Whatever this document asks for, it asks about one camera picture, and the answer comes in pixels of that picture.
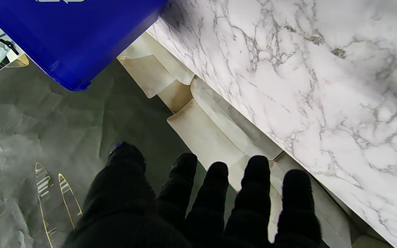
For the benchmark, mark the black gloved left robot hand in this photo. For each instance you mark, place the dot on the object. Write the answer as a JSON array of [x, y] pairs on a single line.
[[126, 206]]

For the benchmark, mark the blue plastic recycling bin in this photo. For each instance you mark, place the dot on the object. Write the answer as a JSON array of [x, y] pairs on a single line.
[[74, 38]]

